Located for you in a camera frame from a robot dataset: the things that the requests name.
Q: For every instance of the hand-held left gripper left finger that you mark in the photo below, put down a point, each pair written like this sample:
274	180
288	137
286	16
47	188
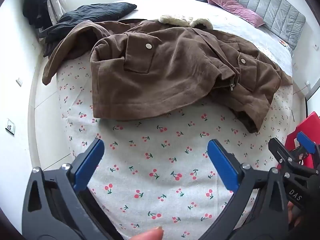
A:
90	165

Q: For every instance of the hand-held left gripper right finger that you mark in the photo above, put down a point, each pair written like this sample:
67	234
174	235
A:
222	165

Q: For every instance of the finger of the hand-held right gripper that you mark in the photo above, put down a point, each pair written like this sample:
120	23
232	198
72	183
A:
282	152
306	141

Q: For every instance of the brown fleece-collar jacket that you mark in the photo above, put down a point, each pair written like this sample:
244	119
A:
175	75

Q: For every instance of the person's right hand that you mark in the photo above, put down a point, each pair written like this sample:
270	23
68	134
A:
292	215

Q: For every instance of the person's left hand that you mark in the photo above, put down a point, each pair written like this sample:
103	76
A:
148	234

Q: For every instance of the red chair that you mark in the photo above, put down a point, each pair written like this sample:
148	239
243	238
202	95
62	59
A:
310	125

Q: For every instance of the cherry print sheet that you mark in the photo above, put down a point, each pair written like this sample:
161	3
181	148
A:
160	160

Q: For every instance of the grey padded headboard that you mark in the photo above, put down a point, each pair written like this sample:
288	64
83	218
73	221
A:
275	2

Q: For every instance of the black quilted blanket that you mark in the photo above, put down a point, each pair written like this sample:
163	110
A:
95	12

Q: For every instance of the white lace curtain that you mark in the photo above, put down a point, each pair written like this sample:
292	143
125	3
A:
53	2

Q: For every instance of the dark hanging garment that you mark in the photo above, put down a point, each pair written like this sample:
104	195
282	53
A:
35	5

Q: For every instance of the white wall socket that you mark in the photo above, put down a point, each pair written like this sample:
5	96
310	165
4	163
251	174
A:
19	82
10	127
315	47

